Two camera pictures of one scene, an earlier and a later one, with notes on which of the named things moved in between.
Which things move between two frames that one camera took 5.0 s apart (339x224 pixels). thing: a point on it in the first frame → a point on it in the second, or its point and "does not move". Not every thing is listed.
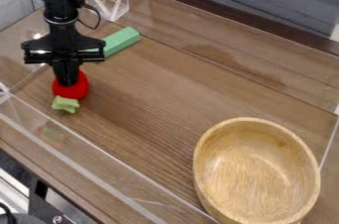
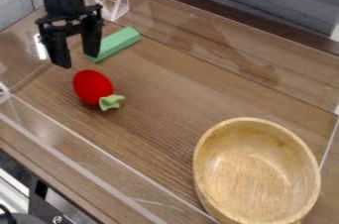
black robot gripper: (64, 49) → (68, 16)
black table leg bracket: (40, 207) does not move
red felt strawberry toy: (76, 91) → (93, 89)
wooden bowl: (254, 173) does not move
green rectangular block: (116, 41) does not move
